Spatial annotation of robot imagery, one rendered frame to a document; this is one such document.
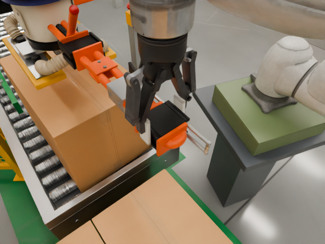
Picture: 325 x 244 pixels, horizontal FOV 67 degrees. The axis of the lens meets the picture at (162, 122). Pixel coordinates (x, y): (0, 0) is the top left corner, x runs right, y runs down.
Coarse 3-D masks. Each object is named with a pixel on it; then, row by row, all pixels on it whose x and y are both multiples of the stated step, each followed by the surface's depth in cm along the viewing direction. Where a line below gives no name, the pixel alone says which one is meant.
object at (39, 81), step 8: (24, 32) 94; (8, 40) 90; (16, 40) 90; (24, 40) 86; (8, 48) 87; (16, 56) 84; (32, 56) 79; (40, 56) 84; (48, 56) 85; (24, 64) 81; (32, 64) 81; (24, 72) 81; (32, 72) 78; (32, 80) 76; (40, 80) 76; (48, 80) 76; (56, 80) 78; (40, 88) 76
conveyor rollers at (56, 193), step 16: (0, 16) 232; (0, 32) 209; (0, 48) 192; (0, 96) 158; (16, 96) 156; (16, 112) 144; (16, 128) 138; (32, 128) 136; (32, 144) 130; (48, 144) 129; (32, 160) 124; (48, 160) 122; (48, 176) 116; (64, 176) 119; (64, 192) 112
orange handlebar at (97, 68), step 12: (84, 0) 89; (60, 24) 77; (60, 36) 71; (84, 60) 64; (108, 60) 63; (96, 72) 60; (108, 72) 64; (120, 72) 61; (168, 144) 47; (180, 144) 48
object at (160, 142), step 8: (160, 104) 52; (152, 112) 50; (160, 112) 50; (168, 112) 50; (152, 120) 49; (160, 120) 49; (168, 120) 49; (176, 120) 49; (152, 128) 47; (160, 128) 47; (168, 128) 47; (176, 128) 47; (184, 128) 49; (152, 136) 49; (160, 136) 46; (168, 136) 46; (152, 144) 50; (160, 144) 46; (160, 152) 48
